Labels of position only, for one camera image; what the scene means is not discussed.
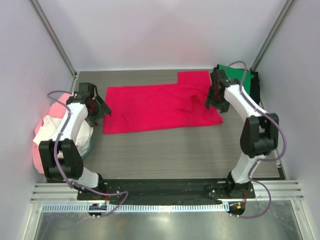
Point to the left aluminium frame post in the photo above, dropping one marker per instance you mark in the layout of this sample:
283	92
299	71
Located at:
52	35

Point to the white slotted cable duct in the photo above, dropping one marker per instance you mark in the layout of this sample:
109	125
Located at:
104	208

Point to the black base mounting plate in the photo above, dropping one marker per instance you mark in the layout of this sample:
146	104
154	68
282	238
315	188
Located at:
175	192

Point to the aluminium frame post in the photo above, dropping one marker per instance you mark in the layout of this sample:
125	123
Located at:
52	35
279	21

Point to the white t-shirt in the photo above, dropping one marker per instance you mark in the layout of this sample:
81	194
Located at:
77	138

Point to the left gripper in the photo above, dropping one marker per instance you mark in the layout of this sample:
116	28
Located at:
103	109

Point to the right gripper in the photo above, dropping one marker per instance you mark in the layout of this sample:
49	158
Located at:
223	106

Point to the right aluminium frame post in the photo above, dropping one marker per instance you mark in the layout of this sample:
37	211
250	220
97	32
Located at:
279	21

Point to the light pink t-shirt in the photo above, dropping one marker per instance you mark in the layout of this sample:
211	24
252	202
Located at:
44	129

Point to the magenta red t-shirt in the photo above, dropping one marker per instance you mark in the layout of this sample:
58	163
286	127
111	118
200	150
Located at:
162	106

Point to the folded green t-shirt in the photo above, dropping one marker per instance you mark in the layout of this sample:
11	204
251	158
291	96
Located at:
237	73

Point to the folded black t-shirt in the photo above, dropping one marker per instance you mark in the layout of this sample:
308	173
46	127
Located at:
255	84

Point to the aluminium front rail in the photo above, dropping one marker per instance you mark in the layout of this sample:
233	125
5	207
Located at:
61	193

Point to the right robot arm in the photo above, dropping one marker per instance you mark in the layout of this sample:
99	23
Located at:
259	134

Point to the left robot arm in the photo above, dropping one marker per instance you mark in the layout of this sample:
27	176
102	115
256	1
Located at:
60	158

